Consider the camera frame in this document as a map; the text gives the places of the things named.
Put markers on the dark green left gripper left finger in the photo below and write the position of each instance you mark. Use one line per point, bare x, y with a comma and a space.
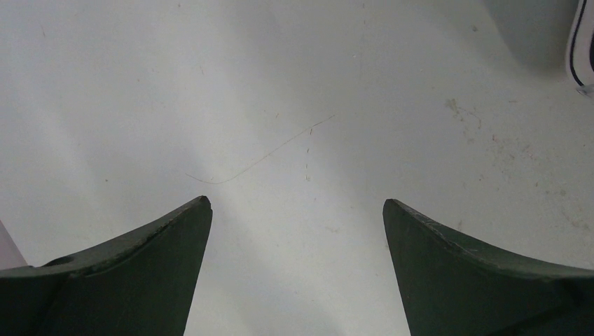
139, 283

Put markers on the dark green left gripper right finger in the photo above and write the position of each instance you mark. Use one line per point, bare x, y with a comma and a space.
453, 284

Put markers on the green canvas sneaker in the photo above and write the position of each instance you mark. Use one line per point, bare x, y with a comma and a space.
579, 51

